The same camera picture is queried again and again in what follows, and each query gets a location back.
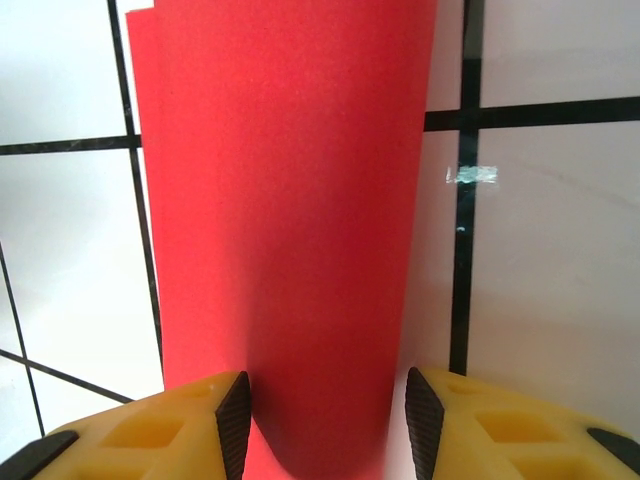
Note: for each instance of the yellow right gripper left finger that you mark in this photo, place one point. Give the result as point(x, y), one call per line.
point(150, 440)

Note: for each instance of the clear tape scrap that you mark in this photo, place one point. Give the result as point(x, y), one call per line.
point(472, 175)

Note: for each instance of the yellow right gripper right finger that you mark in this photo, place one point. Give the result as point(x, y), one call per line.
point(500, 435)

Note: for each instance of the red paper sheet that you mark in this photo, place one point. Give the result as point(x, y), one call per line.
point(285, 200)

